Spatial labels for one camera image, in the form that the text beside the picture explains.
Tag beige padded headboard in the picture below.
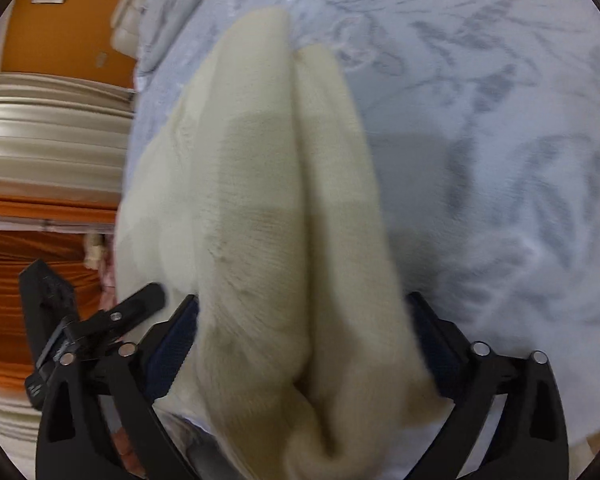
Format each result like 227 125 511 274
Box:
111 0 181 56

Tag cream knit cardigan red buttons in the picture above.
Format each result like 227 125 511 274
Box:
115 6 456 480

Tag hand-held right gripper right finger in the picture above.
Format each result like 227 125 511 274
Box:
405 291 570 480

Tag orange curtain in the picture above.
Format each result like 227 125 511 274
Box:
0 197 121 396

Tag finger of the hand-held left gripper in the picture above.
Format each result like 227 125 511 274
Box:
62 282 167 357

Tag bed with butterfly print sheet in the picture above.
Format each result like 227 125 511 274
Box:
130 0 600 480

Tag cream crumpled cloth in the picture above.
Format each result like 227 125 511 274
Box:
84 232 106 268

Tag pink patterned cloth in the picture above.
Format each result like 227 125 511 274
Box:
99 245 122 311

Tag cream curtain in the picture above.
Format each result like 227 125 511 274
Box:
0 72 138 196

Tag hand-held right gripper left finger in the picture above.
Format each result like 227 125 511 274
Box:
35 294 201 480

